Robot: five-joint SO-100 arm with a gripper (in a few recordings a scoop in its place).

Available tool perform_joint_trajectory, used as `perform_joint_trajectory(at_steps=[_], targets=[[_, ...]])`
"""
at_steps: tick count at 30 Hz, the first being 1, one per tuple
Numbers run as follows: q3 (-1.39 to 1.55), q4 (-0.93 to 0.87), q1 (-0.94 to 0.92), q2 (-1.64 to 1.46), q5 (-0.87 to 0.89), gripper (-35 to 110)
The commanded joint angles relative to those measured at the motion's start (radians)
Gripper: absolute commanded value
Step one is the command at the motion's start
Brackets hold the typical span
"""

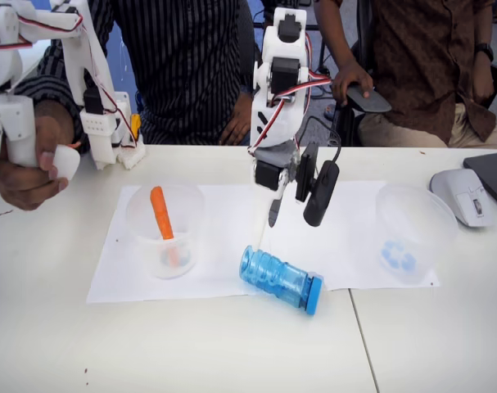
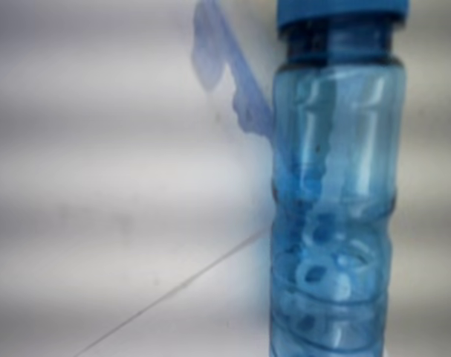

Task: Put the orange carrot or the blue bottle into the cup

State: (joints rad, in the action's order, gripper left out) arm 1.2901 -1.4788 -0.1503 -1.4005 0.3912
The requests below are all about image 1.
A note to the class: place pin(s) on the brown-shirt person's right forearm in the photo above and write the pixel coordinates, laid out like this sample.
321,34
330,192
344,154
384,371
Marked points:
338,37

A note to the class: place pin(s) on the striped-shirt person's right forearm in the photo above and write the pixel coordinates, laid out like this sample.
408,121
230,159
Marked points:
47,88

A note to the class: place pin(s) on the black laptop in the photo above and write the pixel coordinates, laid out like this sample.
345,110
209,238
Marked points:
493,172

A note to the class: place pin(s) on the brown-shirt person's left hand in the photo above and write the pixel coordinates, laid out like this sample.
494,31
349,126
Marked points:
483,82

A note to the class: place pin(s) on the black webcam on gripper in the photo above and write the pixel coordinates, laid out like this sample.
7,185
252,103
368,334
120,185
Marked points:
319,196

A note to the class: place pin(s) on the white paper sheet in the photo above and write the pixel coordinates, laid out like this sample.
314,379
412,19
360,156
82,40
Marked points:
223,229
354,237

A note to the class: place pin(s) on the white follower robot arm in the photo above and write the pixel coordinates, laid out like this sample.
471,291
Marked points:
281,118

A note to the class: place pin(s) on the grey chair armrest pad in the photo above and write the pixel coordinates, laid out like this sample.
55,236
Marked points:
373,104

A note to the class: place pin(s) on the clear plastic cup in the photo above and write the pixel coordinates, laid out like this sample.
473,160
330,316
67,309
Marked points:
191,229

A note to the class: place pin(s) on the striped-shirt person's left hand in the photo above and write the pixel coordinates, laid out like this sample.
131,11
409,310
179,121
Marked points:
236,123

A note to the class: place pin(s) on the brown-shirt person's right hand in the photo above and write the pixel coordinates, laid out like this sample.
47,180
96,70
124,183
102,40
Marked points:
352,78

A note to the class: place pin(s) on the blue plastic bottle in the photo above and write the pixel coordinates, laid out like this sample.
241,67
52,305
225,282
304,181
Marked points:
272,274

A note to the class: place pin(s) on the person in striped shirt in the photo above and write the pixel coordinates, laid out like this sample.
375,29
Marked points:
182,61

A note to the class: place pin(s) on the black armrest post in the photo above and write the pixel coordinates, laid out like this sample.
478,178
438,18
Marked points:
348,127

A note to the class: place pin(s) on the black wristwatch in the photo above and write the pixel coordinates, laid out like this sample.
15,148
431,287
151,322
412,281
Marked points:
484,52

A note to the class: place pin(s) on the white computer mouse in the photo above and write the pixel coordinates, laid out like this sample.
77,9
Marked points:
453,184

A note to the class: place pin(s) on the person in brown shirt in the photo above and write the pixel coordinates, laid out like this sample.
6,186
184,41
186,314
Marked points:
420,61

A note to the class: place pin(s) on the striped-shirt person's right hand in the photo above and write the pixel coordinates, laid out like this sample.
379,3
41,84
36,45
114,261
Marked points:
23,184

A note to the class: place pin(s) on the orange carrot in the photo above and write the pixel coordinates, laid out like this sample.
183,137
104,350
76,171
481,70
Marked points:
160,213

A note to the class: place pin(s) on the white leader robot arm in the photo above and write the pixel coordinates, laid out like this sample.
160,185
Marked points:
74,61

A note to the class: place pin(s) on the clear cup with recycling symbol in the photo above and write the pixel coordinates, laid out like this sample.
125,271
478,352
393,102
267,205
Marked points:
416,229

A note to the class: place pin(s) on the yellow clamp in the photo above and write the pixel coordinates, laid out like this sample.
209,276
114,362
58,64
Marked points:
136,125

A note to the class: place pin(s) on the gripper with black servo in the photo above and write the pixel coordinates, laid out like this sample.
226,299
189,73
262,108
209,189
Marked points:
267,173

